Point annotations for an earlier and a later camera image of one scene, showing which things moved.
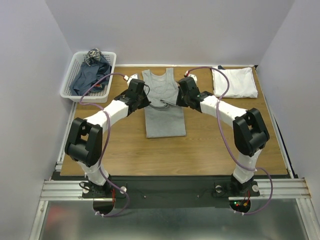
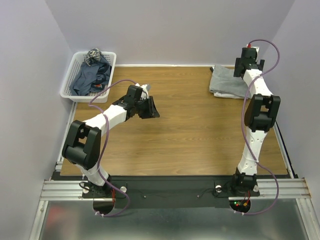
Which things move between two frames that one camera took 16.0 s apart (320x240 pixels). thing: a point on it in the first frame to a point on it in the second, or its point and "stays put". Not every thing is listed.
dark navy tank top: (89, 75) stays put
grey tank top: (163, 118) to (223, 80)
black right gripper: (181, 100) to (238, 69)
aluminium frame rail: (53, 190) stays put
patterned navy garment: (93, 54) stays put
